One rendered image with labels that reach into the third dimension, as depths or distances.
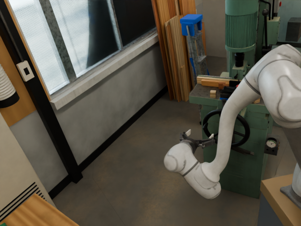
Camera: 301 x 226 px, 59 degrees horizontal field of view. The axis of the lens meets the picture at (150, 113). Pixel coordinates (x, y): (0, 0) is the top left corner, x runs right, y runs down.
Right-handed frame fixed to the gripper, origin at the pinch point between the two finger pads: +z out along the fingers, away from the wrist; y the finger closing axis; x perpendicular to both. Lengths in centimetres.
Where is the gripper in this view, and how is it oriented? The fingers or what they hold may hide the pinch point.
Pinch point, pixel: (200, 134)
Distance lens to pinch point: 154.5
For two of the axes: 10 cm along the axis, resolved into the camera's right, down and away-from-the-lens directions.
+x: -0.1, 9.6, 2.9
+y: -8.8, -1.5, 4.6
